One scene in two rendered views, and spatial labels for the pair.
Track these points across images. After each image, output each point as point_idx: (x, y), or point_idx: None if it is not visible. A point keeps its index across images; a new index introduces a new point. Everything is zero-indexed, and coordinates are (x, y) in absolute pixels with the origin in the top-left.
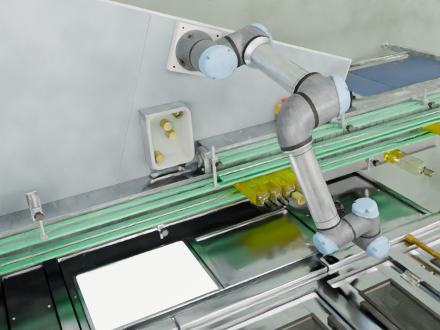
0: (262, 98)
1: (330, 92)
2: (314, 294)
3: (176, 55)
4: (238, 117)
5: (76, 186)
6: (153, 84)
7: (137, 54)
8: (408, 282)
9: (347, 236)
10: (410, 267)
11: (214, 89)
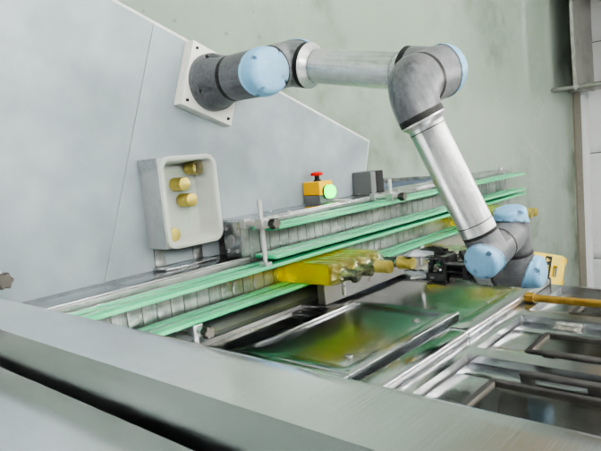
0: (287, 172)
1: (448, 52)
2: (472, 364)
3: (190, 82)
4: (263, 194)
5: (38, 282)
6: (157, 125)
7: (135, 75)
8: (570, 331)
9: (511, 245)
10: (559, 317)
11: (233, 148)
